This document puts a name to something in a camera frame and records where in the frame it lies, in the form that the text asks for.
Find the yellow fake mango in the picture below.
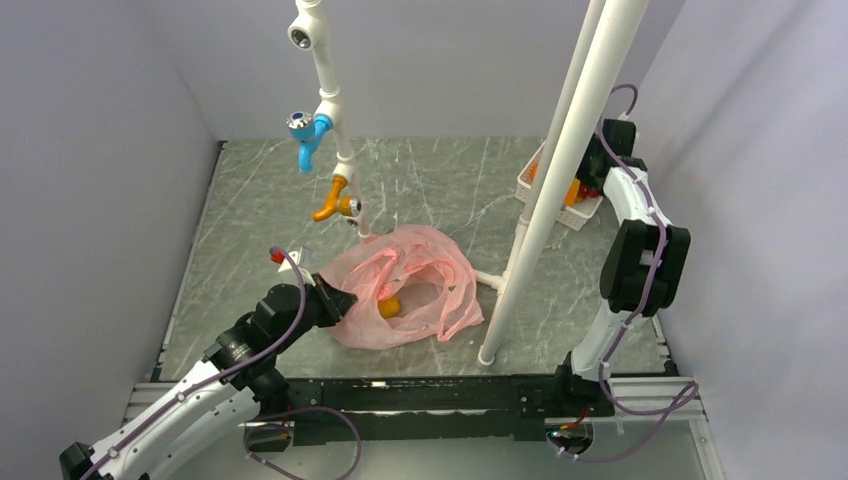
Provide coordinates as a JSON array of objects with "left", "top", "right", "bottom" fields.
[{"left": 377, "top": 296, "right": 402, "bottom": 319}]

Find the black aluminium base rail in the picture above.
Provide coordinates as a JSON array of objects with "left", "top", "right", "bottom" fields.
[{"left": 278, "top": 374, "right": 613, "bottom": 446}]

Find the orange faucet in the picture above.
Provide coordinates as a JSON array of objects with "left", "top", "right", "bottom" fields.
[{"left": 311, "top": 175, "right": 362, "bottom": 222}]

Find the red lychee bunch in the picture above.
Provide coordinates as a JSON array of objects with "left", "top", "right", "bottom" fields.
[{"left": 576, "top": 185, "right": 599, "bottom": 203}]

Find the white plastic basket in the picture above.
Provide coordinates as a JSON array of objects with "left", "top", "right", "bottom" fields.
[{"left": 515, "top": 142, "right": 605, "bottom": 232}]

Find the white PVC pipe frame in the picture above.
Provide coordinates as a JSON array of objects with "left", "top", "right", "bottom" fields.
[{"left": 287, "top": 1, "right": 648, "bottom": 367}]

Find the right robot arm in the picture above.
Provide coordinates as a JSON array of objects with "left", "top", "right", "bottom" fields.
[{"left": 550, "top": 119, "right": 691, "bottom": 415}]

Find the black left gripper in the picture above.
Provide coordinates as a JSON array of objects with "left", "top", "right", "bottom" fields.
[{"left": 274, "top": 272, "right": 357, "bottom": 353}]

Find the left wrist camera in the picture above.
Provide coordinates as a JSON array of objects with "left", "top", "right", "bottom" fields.
[{"left": 269, "top": 246, "right": 315, "bottom": 285}]

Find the blue faucet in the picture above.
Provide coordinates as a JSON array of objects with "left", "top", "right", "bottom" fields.
[{"left": 286, "top": 111, "right": 334, "bottom": 174}]

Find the pink plastic bag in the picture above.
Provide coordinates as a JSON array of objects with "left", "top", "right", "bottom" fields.
[{"left": 320, "top": 224, "right": 484, "bottom": 350}]

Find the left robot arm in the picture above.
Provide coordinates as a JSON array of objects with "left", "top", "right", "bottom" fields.
[{"left": 59, "top": 274, "right": 357, "bottom": 479}]

